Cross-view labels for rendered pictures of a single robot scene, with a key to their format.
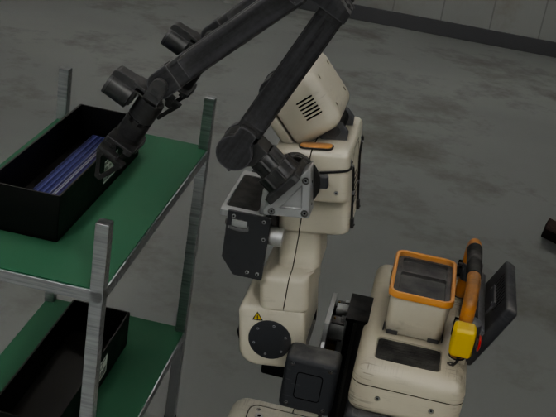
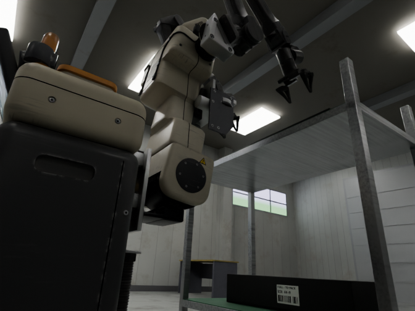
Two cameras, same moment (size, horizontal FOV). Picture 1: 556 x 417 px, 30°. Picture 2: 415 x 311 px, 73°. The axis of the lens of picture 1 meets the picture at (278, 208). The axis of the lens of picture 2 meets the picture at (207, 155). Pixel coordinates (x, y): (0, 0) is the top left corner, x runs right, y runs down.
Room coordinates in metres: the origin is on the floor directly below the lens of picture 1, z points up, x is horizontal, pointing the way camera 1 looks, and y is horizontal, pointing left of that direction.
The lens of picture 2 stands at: (2.97, -0.54, 0.47)
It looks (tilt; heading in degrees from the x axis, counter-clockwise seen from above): 22 degrees up; 139
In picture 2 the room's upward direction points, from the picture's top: 3 degrees clockwise
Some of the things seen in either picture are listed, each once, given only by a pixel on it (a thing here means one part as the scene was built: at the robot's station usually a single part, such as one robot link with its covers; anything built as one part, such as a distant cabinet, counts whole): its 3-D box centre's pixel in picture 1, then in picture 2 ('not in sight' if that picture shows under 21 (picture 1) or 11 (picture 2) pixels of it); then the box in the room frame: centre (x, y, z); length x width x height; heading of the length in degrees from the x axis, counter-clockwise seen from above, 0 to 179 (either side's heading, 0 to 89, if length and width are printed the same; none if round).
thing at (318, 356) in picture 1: (289, 349); (150, 198); (2.17, -0.08, 0.68); 0.28 x 0.27 x 0.25; 173
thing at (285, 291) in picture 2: (64, 373); (292, 293); (2.31, 0.49, 0.41); 0.57 x 0.17 x 0.11; 173
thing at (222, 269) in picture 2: not in sight; (206, 277); (-1.93, 3.90, 0.34); 1.32 x 0.66 x 0.69; 174
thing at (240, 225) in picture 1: (262, 213); (198, 118); (2.25, 0.03, 0.99); 0.28 x 0.16 x 0.22; 173
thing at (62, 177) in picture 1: (69, 176); not in sight; (2.31, 0.52, 0.98); 0.51 x 0.07 x 0.03; 173
